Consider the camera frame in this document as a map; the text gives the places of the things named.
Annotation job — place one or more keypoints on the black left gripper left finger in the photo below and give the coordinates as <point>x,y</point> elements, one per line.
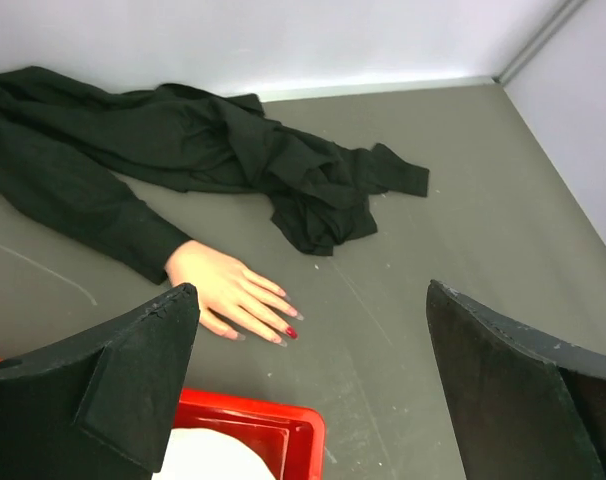
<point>99,404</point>

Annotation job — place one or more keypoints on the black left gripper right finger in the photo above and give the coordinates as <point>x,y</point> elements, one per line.
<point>523,404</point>

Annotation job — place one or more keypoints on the mannequin hand with red nails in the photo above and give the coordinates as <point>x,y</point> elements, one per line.
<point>231,296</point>

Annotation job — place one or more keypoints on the white paper plate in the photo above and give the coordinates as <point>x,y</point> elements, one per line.
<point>200,453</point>

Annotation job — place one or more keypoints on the red plastic tray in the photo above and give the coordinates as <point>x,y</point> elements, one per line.
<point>293,435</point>

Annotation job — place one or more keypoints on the black cloth garment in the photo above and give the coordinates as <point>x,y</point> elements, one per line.
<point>66,148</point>

